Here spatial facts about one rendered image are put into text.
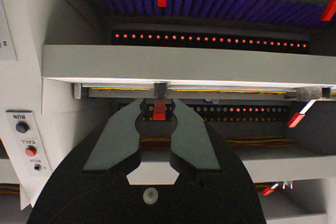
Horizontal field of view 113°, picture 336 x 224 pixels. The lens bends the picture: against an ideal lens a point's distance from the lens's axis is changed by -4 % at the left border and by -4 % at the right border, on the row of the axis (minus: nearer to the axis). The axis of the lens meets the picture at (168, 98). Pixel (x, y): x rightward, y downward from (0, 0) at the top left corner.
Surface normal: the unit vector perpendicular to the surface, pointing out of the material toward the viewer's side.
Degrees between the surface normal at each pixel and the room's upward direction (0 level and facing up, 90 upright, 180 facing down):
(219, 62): 107
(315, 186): 90
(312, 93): 90
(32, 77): 90
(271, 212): 163
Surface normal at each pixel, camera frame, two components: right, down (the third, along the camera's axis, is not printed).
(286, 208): 0.02, -1.00
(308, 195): -1.00, -0.02
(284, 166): 0.04, 0.00
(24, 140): 0.04, 0.28
